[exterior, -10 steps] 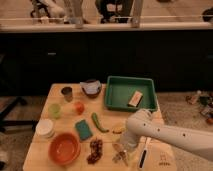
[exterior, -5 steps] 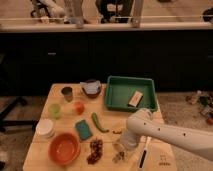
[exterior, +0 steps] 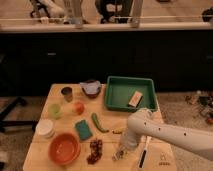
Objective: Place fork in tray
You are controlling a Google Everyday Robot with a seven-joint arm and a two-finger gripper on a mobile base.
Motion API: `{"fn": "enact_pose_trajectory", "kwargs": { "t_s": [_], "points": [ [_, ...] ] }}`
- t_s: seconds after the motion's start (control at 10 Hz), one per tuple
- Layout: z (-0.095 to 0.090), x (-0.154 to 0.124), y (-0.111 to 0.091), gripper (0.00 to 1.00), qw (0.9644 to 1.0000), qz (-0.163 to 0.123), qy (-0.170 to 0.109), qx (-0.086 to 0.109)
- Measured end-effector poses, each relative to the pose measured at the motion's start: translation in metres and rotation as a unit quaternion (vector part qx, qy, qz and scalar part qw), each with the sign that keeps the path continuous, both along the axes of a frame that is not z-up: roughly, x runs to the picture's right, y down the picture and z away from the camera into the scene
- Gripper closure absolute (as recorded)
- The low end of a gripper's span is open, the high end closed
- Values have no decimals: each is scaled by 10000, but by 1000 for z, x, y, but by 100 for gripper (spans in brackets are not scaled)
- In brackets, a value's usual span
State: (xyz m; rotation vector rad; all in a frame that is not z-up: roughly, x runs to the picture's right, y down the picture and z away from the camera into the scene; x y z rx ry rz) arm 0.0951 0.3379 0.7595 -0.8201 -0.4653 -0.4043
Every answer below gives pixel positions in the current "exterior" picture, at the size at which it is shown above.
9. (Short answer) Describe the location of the green chili pepper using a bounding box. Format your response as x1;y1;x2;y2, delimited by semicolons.
91;113;109;133

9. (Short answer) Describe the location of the dark metal cup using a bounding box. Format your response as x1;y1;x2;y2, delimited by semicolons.
61;87;73;102

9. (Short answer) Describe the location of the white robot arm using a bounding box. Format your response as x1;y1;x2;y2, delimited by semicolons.
120;108;213;161

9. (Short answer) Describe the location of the red tomato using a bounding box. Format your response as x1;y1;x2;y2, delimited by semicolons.
74;102;85;115

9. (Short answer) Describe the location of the dark red bowl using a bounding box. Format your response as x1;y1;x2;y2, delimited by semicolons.
80;80;102;98

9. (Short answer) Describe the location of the bunch of dark grapes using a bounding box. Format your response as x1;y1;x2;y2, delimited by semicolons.
87;139;103;164

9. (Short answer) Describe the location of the small cardboard box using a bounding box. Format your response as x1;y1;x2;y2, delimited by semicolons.
128;91;143;107

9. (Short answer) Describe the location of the orange bowl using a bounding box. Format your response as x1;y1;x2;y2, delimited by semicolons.
48;133;81;166

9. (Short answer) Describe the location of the yellow banana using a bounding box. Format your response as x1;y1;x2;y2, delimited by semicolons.
112;128;125;134

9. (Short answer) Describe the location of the green plastic tray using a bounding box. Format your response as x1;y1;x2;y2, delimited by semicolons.
105;76;157;112

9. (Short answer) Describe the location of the black office chair base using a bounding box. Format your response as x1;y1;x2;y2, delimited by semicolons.
0;96;38;134

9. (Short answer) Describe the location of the green plastic cup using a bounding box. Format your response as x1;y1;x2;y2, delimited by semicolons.
48;104;61;119

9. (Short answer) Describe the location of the light blue cloth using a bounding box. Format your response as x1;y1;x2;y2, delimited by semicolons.
80;81;101;95

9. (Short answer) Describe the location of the silver metal fork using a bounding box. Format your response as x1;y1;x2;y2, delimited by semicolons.
112;150;125;162

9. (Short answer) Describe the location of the teal sponge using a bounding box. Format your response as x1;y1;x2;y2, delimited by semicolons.
75;120;93;141

